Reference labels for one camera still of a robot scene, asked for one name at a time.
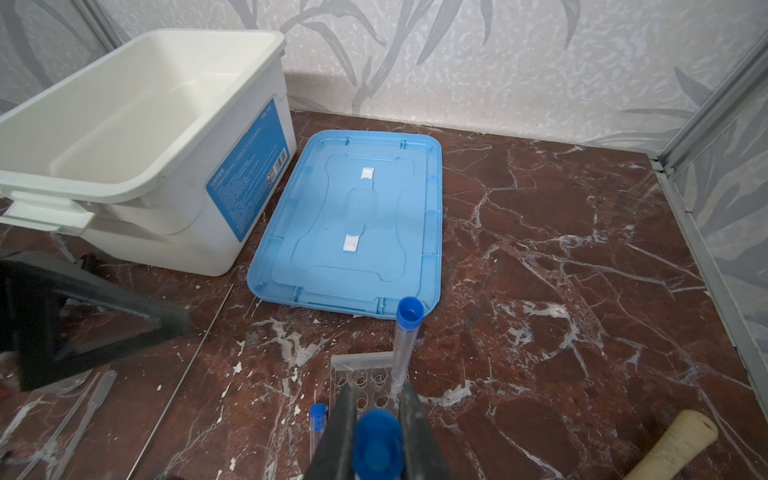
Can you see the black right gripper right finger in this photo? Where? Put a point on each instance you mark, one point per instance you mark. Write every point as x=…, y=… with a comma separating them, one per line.
x=423, y=456

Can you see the clear test tube rack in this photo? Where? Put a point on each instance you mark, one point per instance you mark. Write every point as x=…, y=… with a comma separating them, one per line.
x=369, y=376

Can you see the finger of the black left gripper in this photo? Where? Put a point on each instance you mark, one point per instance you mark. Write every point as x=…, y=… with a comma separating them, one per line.
x=60, y=319

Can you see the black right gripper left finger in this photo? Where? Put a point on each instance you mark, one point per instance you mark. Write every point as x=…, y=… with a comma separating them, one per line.
x=332, y=458

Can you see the blue-capped test tube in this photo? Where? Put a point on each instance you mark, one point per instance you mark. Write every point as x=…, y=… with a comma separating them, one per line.
x=409, y=316
x=318, y=418
x=378, y=448

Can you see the thin metal rod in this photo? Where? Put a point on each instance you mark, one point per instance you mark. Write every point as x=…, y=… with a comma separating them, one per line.
x=179, y=384

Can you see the white plastic storage bin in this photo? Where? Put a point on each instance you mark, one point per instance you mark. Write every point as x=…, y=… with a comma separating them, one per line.
x=164, y=152

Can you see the wooden pestle handle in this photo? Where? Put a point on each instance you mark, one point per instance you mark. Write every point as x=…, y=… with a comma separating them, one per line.
x=689, y=434

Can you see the blue plastic bin lid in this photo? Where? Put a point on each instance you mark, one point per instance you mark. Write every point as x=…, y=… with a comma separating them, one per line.
x=358, y=226

